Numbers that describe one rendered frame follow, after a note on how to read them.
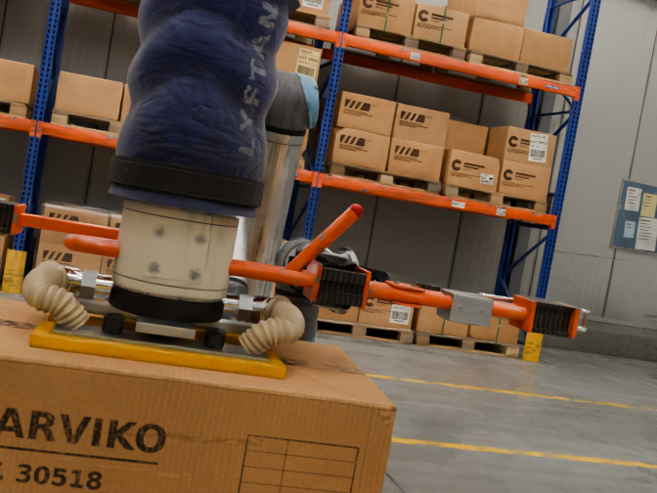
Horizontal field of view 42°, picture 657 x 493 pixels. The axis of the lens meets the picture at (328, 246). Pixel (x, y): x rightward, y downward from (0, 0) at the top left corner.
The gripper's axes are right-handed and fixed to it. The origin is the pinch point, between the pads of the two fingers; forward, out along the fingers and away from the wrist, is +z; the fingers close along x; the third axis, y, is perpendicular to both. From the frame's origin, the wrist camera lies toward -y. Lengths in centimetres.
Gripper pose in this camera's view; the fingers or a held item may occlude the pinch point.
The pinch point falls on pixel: (352, 286)
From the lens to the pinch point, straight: 132.2
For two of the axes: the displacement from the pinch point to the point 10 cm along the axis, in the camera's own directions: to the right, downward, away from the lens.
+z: 2.2, 0.9, -9.7
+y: -9.6, -1.6, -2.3
